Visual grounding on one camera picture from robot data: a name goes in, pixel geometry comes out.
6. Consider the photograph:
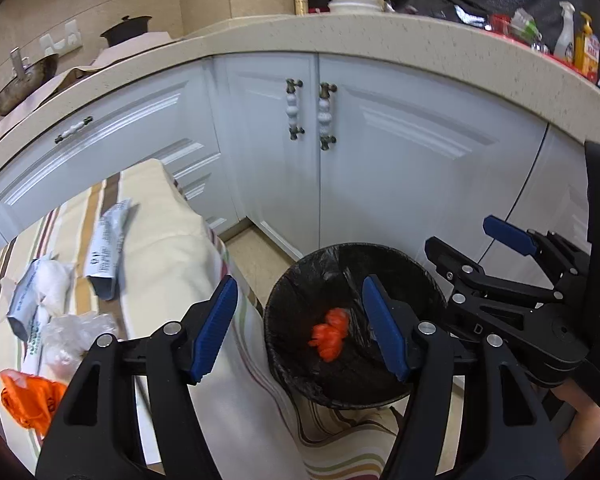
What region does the red dish rack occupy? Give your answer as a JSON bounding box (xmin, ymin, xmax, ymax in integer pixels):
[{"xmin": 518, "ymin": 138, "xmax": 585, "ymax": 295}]
[{"xmin": 488, "ymin": 14, "xmax": 583, "ymax": 77}]

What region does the red plastic bag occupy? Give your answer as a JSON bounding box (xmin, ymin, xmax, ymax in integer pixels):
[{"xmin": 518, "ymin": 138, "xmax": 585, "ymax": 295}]
[{"xmin": 309, "ymin": 308, "xmax": 350, "ymax": 363}]

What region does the white wall hook rack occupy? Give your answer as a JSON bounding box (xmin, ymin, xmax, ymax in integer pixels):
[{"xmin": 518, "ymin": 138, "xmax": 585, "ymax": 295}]
[{"xmin": 38, "ymin": 20, "xmax": 83, "ymax": 56}]

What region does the grey white pouch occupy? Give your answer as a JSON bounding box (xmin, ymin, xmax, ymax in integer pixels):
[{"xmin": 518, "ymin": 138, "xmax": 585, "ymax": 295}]
[
  {"xmin": 83, "ymin": 198, "xmax": 132, "ymax": 301},
  {"xmin": 7, "ymin": 259, "xmax": 40, "ymax": 342}
]

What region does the striped tablecloth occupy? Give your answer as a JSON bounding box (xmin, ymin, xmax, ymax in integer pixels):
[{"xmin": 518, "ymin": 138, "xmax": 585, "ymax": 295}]
[{"xmin": 0, "ymin": 159, "xmax": 399, "ymax": 479}]

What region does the clear plastic bag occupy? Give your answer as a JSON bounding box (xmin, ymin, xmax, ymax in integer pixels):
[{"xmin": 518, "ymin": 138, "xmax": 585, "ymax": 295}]
[{"xmin": 41, "ymin": 312, "xmax": 119, "ymax": 382}]

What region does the orange plastic bag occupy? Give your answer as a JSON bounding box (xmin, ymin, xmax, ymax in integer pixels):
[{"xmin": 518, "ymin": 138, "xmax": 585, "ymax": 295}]
[{"xmin": 0, "ymin": 370, "xmax": 67, "ymax": 439}]

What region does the person's right hand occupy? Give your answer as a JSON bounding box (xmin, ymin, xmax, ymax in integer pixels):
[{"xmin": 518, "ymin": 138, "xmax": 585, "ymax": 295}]
[{"xmin": 552, "ymin": 379, "xmax": 600, "ymax": 472}]

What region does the white spray bottle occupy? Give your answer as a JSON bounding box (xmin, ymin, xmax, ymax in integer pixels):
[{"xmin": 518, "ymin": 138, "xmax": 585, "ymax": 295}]
[{"xmin": 553, "ymin": 1, "xmax": 576, "ymax": 65}]

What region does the black cast iron pot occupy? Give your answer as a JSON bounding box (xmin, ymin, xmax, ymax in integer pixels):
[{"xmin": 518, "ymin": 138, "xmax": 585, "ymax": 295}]
[{"xmin": 100, "ymin": 15, "xmax": 151, "ymax": 48}]

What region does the steel wok pan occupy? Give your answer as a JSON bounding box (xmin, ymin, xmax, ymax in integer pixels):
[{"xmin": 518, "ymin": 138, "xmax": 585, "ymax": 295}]
[{"xmin": 0, "ymin": 48, "xmax": 59, "ymax": 117}]

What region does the cabinet door handle right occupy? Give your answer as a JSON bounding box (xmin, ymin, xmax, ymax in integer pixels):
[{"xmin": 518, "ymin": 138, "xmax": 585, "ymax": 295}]
[{"xmin": 317, "ymin": 82, "xmax": 337, "ymax": 151}]

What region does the cabinet door handle left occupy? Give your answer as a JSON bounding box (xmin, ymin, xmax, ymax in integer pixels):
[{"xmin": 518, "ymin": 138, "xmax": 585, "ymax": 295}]
[{"xmin": 286, "ymin": 78, "xmax": 304, "ymax": 141}]

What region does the cabinet door handle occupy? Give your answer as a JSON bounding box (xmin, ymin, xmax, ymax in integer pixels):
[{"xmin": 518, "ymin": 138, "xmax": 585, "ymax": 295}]
[
  {"xmin": 317, "ymin": 82, "xmax": 337, "ymax": 151},
  {"xmin": 286, "ymin": 78, "xmax": 304, "ymax": 141}
]

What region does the white tissue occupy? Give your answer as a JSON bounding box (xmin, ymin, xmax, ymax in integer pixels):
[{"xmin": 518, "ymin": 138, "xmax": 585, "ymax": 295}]
[{"xmin": 34, "ymin": 258, "xmax": 73, "ymax": 316}]

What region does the black trash bin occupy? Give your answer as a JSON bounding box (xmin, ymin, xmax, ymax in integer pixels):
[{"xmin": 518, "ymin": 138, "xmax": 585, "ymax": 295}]
[{"xmin": 264, "ymin": 243, "xmax": 444, "ymax": 410}]

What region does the drawer handle centre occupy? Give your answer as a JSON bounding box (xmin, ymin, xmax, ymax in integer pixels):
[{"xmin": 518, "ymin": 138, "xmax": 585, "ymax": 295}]
[{"xmin": 54, "ymin": 116, "xmax": 93, "ymax": 144}]

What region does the yellow soap pump bottle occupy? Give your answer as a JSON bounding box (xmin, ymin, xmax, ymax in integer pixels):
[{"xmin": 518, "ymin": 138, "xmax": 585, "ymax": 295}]
[{"xmin": 574, "ymin": 11, "xmax": 600, "ymax": 84}]

